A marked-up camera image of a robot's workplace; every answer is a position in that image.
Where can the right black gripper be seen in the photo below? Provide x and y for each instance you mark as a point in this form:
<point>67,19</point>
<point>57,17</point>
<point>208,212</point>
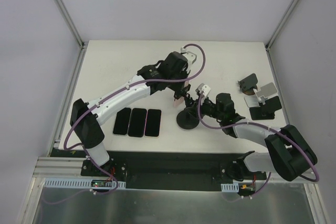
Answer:
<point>196,102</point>

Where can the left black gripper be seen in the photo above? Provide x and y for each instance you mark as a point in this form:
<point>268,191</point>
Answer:
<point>181,87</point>

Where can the black clamp tripod stand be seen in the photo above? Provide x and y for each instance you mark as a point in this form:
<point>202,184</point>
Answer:
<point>182,120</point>

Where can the pink phone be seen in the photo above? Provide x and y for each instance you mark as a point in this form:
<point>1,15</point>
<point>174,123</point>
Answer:
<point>180,94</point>

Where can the cream-edged black phone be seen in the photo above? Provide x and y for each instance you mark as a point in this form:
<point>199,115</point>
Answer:
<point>153,122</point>

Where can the round brown phone stand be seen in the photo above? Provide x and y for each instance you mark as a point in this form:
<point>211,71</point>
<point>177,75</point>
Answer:
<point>248,85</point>

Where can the blue-edged black phone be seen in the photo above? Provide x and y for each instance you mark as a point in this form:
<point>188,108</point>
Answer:
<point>121,123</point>

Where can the black folding phone stand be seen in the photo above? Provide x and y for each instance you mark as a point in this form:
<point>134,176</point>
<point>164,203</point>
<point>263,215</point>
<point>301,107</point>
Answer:
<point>266,111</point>

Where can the white metal phone stand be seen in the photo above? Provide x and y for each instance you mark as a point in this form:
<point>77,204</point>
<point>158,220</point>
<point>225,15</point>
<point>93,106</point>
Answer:
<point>261,95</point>

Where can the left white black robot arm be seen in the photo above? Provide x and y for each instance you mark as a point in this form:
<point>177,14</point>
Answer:
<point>176,66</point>

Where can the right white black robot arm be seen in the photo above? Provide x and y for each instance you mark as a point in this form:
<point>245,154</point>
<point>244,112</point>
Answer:
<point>288,154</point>

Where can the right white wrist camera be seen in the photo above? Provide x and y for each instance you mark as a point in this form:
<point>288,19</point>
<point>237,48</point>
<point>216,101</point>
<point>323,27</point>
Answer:
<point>203,90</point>

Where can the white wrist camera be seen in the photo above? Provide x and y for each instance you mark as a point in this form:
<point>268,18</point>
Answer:
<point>203,90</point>
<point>190,56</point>

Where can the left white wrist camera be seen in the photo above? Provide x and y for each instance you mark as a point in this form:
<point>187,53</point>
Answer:
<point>190,56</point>

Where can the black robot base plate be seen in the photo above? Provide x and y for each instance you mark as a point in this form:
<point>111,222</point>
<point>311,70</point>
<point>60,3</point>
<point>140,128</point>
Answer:
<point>173,171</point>

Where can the right white cable duct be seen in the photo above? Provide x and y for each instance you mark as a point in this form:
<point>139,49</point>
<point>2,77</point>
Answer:
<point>230,187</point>

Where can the white cable duct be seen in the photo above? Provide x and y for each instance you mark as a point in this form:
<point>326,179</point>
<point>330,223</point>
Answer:
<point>73,183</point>
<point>230,187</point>

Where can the right aluminium frame post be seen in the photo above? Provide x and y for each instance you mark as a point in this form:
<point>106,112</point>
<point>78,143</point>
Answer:
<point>280,26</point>

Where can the aluminium frame post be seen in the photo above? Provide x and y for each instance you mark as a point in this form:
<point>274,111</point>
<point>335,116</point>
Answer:
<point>70,23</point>
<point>280,26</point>

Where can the left white cable duct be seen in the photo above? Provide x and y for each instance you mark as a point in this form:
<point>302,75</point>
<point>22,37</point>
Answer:
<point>73,183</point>

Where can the left aluminium frame post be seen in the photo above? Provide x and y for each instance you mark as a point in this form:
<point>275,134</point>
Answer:
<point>70,23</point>

